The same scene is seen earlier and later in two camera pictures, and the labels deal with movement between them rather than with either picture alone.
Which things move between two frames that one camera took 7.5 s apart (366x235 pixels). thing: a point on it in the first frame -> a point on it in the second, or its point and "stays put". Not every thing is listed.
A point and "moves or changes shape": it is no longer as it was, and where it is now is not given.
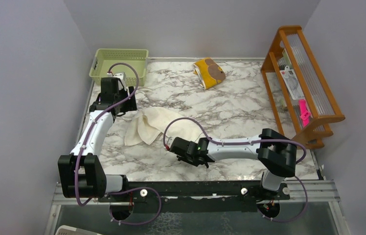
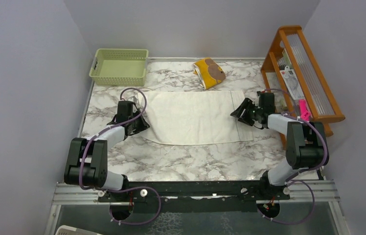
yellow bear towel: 209,73 stays put
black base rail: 196,198 stays put
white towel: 152,122 moves or changes shape
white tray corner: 67,230 stays put
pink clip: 305,114 stays put
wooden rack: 304,105 stays put
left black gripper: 130,105 -> 143,126
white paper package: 292,83 stays put
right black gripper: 184,159 -> 246,105
